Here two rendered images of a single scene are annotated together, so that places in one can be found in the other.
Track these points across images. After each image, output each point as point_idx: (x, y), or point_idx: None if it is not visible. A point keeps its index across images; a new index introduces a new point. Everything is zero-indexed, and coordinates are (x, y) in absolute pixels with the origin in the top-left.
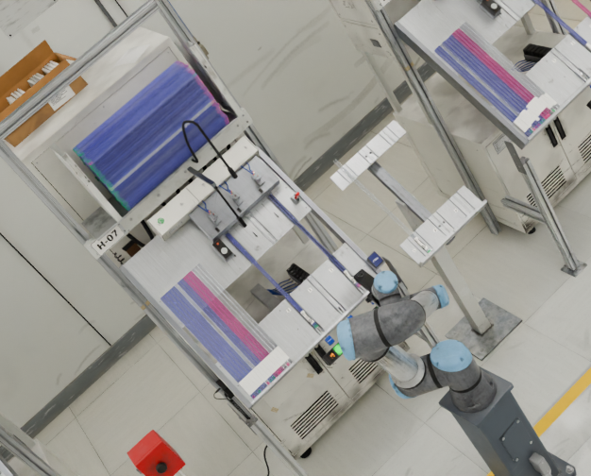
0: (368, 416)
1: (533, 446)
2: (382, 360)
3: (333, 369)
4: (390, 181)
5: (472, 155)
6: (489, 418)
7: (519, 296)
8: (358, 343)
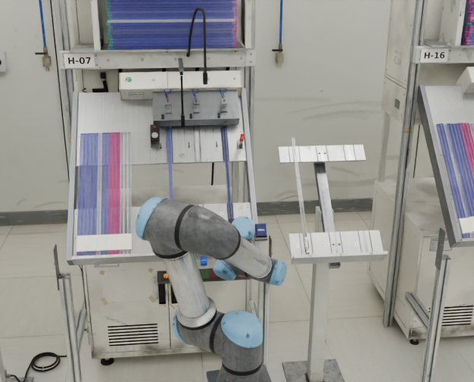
0: (173, 373)
1: None
2: (170, 266)
3: (174, 311)
4: (323, 187)
5: (409, 240)
6: None
7: (364, 378)
8: (153, 220)
